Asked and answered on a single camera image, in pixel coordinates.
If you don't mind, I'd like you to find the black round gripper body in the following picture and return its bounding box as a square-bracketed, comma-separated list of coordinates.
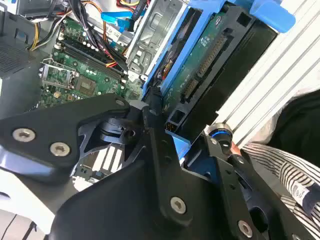
[47, 157, 276, 240]

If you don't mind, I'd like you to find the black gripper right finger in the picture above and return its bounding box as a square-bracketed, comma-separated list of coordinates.
[202, 132, 316, 240]

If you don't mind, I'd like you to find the person's hand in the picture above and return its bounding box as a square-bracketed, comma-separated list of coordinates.
[230, 141, 243, 156]

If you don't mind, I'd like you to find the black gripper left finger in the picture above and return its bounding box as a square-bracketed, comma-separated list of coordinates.
[0, 87, 202, 228]

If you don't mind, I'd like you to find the round black tool blue ring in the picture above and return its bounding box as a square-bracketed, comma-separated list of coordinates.
[206, 121, 235, 156]

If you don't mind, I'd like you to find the hard disk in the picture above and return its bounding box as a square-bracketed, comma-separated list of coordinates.
[141, 0, 297, 161]

